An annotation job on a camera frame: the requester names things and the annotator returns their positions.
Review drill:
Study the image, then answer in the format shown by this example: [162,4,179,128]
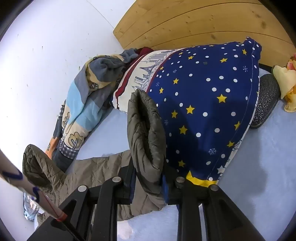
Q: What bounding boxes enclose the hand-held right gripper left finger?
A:
[28,160,139,241]

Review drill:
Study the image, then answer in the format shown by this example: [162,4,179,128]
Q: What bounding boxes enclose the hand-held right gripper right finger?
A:
[162,162,266,241]

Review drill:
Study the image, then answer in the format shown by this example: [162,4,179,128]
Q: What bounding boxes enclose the olive quilted jacket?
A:
[22,89,170,223]

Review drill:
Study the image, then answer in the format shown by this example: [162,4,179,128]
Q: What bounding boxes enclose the light blue bed sheet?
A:
[33,65,296,241]

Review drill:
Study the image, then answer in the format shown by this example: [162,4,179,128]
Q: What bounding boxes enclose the navy star print pillow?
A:
[112,37,262,188]

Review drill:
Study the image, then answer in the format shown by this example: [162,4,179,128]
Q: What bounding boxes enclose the patchwork print quilt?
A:
[45,48,145,173]

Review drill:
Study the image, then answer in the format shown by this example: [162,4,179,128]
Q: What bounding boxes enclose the white blue-marked tube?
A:
[0,148,68,222]

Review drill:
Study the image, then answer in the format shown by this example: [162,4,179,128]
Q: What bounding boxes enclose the dark grey patterned cushion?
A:
[250,74,281,129]

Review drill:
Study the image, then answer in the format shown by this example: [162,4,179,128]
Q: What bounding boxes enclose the wooden headboard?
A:
[113,0,296,67]

